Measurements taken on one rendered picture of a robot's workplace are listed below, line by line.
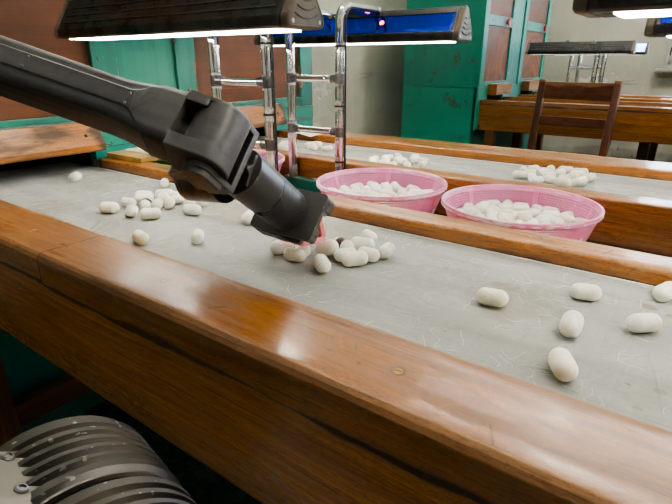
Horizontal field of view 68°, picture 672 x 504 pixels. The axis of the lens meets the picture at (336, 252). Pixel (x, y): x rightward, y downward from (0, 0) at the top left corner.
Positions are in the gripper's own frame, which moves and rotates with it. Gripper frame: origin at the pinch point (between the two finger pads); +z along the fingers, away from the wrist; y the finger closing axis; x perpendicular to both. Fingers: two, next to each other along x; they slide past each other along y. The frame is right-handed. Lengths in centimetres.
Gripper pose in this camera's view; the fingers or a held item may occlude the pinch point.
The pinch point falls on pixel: (320, 237)
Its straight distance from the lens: 72.1
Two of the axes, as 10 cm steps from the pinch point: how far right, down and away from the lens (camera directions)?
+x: -3.8, 9.1, -1.9
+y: -8.2, -2.3, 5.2
